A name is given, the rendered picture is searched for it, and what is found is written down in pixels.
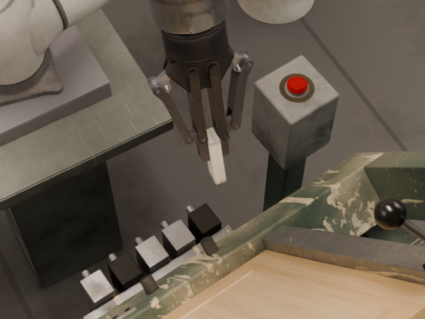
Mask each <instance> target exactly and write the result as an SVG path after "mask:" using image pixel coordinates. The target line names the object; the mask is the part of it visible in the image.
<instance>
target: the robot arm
mask: <svg viewBox="0 0 425 319"><path fill-rule="evenodd" d="M108 2H110V0H0V107H2V106H6V105H9V104H13V103H18V102H21V101H25V100H28V99H32V98H35V97H40V96H45V95H57V94H60V93H61V92H62V91H63V83H62V81H61V80H60V78H59V77H58V75H57V74H56V71H55V67H54V63H53V61H52V57H51V53H50V50H49V46H50V45H51V44H52V43H53V42H54V40H55V39H56V38H57V37H58V36H59V35H60V33H61V32H62V31H64V30H66V29H67V28H69V27H70V26H72V25H74V24H76V23H78V22H80V21H82V20H83V19H85V18H86V17H88V16H90V15H91V14H93V13H94V12H96V11H97V10H98V9H100V8H101V7H103V6H104V5H105V4H107V3H108ZM149 5H150V9H151V15H152V20H153V22H154V23H155V25H156V26H157V27H158V28H160V29H161V35H162V38H163V45H164V51H165V55H166V57H165V61H164V64H163V68H164V70H163V71H162V72H161V73H160V74H159V75H158V76H157V77H150V78H149V79H148V84H149V86H150V88H151V90H152V93H153V94H154V95H155V96H156V97H158V98H159V99H160V100H162V102H164V104H165V106H166V108H167V110H168V112H169V114H170V115H171V117H172V119H173V121H174V123H175V125H176V127H177V129H178V131H179V133H180V135H181V137H182V139H183V140H184V142H185V143H186V144H191V143H192V142H196V144H197V150H198V154H199V156H200V158H201V160H202V162H203V163H204V162H207V163H208V167H209V173H210V174H211V177H212V179H213V180H214V183H215V184H216V185H218V184H220V183H224V182H226V174H225V166H224V162H223V156H226V155H229V152H230V149H229V144H228V139H229V138H230V136H229V134H228V133H229V132H230V131H232V130H238V129H239V128H240V126H241V122H242V113H243V104H244V99H245V90H246V85H247V77H248V76H249V73H250V71H251V70H252V68H253V66H254V62H253V61H252V60H251V58H250V56H249V55H248V54H247V52H246V51H241V52H239V53H237V52H235V51H233V49H232V48H231V46H230V45H229V43H228V34H227V29H226V21H225V18H226V17H227V15H228V13H229V11H230V5H229V0H149ZM230 65H231V67H232V69H231V78H230V88H229V93H228V103H227V109H226V117H225V109H224V105H223V97H222V92H223V91H222V86H221V81H222V79H223V77H224V75H225V73H226V72H227V70H228V68H229V66H230ZM170 80H173V81H174V82H176V83H177V84H178V85H180V86H181V87H183V88H184V89H185V90H186V91H187V97H188V104H189V108H190V116H191V119H192V126H193V128H188V127H187V124H186V123H185V120H184V119H183V117H182V115H181V113H180V111H179V109H178V107H177V105H176V103H175V101H174V99H173V97H172V96H171V94H170V90H171V85H170V83H169V82H170ZM204 88H207V93H208V98H209V105H210V109H211V116H212V124H213V127H214V128H209V129H206V122H205V118H204V110H203V106H202V93H201V90H202V89H204Z"/></svg>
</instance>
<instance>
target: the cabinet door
mask: <svg viewBox="0 0 425 319"><path fill-rule="evenodd" d="M161 319H425V285H421V284H415V283H412V282H406V281H403V280H398V279H395V278H390V277H384V276H381V275H375V274H372V273H367V272H362V271H358V270H353V269H349V268H344V267H341V266H336V265H331V264H327V263H322V262H318V261H313V260H308V259H305V258H299V257H296V256H291V255H287V254H282V253H277V252H274V251H268V250H265V251H263V252H262V253H260V254H258V255H257V256H256V257H254V258H252V259H251V260H249V261H248V262H246V263H245V264H243V265H242V266H240V267H239V268H237V269H236V270H234V271H233V272H231V273H229V274H228V275H227V276H225V277H223V278H222V279H221V280H219V281H217V282H216V283H215V284H213V285H211V286H210V287H208V288H207V289H205V290H204V291H202V292H201V293H199V294H198V295H196V296H195V297H193V298H192V299H190V300H188V301H187V302H186V303H184V304H182V305H181V306H179V307H178V308H177V309H175V310H173V311H172V312H170V313H168V314H167V315H166V316H164V317H162V318H161Z"/></svg>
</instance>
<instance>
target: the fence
mask: <svg viewBox="0 0 425 319"><path fill-rule="evenodd" d="M261 240H262V243H263V244H264V246H265V248H266V250H268V251H274V252H277V253H282V254H287V255H291V256H296V257H299V258H305V259H308V260H313V261H318V262H322V263H327V264H331V265H336V266H341V267H344V268H349V269H353V270H358V271H362V272H367V273H372V274H375V275H381V276H384V277H390V278H395V279H398V280H403V281H406V282H412V283H415V284H421V285H425V271H424V268H423V267H422V265H423V264H425V247H424V246H416V245H411V244H403V243H399V242H390V241H382V240H378V239H370V238H365V237H357V236H352V235H345V234H337V233H332V232H324V231H320V230H312V229H307V228H299V227H291V226H286V225H282V226H281V227H279V228H277V229H276V230H274V231H273V232H271V233H270V234H268V235H267V236H265V237H264V238H262V239H261Z"/></svg>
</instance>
